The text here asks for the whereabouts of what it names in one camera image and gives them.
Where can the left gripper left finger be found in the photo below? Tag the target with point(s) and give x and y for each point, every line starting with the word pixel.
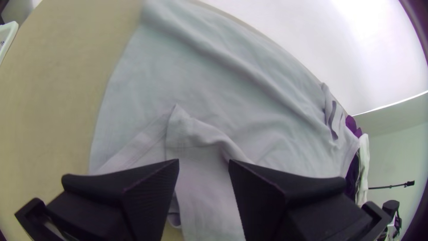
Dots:
pixel 133 201

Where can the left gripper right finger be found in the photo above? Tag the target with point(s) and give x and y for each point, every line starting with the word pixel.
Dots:
pixel 284 204

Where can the grey t-shirt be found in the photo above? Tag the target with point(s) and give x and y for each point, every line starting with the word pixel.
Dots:
pixel 217 83

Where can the dark garment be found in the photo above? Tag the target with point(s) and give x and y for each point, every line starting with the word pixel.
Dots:
pixel 351 174

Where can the cream garment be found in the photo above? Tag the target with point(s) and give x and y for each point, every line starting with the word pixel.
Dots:
pixel 363 167

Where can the white laundry basket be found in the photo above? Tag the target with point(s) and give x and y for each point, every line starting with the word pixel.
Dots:
pixel 7 36

